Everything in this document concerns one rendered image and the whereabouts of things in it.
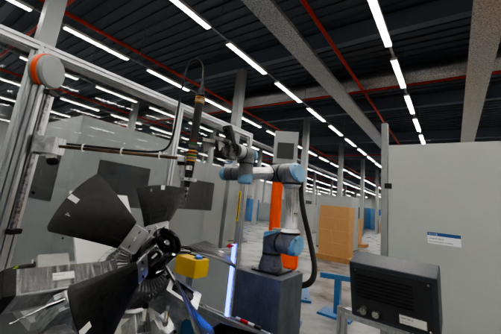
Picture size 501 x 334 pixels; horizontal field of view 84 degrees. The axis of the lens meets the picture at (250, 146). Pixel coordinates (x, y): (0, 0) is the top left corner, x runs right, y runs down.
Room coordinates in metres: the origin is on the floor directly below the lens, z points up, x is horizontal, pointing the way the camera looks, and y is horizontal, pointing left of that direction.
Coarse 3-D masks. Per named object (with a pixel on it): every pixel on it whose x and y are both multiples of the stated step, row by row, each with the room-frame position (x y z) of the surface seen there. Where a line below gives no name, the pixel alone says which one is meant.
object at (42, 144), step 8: (40, 136) 1.16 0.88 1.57; (48, 136) 1.15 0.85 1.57; (40, 144) 1.15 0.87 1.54; (48, 144) 1.15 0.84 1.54; (56, 144) 1.16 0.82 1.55; (64, 144) 1.21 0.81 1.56; (32, 152) 1.17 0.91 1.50; (40, 152) 1.18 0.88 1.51; (48, 152) 1.15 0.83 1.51; (56, 152) 1.18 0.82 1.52
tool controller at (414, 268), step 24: (360, 264) 1.01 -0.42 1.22; (384, 264) 0.98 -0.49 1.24; (408, 264) 0.97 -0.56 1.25; (360, 288) 1.02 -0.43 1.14; (384, 288) 0.97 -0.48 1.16; (408, 288) 0.92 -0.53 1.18; (432, 288) 0.88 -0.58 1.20; (360, 312) 1.02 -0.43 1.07; (384, 312) 0.99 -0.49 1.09; (408, 312) 0.94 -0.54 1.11; (432, 312) 0.90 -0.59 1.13
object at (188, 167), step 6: (198, 90) 1.14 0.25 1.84; (204, 90) 1.15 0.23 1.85; (204, 96) 1.16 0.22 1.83; (186, 162) 1.14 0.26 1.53; (192, 162) 1.14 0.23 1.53; (186, 168) 1.14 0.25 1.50; (192, 168) 1.15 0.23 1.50; (186, 174) 1.14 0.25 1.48; (192, 174) 1.15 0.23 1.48; (186, 180) 1.14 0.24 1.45; (186, 186) 1.15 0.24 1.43
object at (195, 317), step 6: (180, 288) 1.02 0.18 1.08; (186, 300) 1.00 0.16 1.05; (186, 306) 0.97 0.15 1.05; (192, 306) 1.03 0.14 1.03; (192, 312) 0.99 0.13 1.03; (192, 318) 0.97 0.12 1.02; (198, 318) 1.02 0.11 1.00; (192, 324) 0.95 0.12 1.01; (198, 324) 0.99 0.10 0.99; (204, 324) 1.06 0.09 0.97; (198, 330) 0.96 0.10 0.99; (204, 330) 1.01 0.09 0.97
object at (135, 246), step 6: (132, 228) 1.03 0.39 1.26; (138, 228) 1.04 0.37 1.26; (132, 234) 1.03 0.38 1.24; (138, 234) 1.04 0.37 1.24; (144, 234) 1.05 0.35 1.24; (126, 240) 1.03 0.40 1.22; (132, 240) 1.04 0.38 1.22; (138, 240) 1.05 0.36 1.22; (144, 240) 1.05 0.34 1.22; (120, 246) 1.02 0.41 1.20; (126, 246) 1.03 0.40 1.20; (132, 246) 1.04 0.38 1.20; (138, 246) 1.05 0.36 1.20; (132, 252) 1.04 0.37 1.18
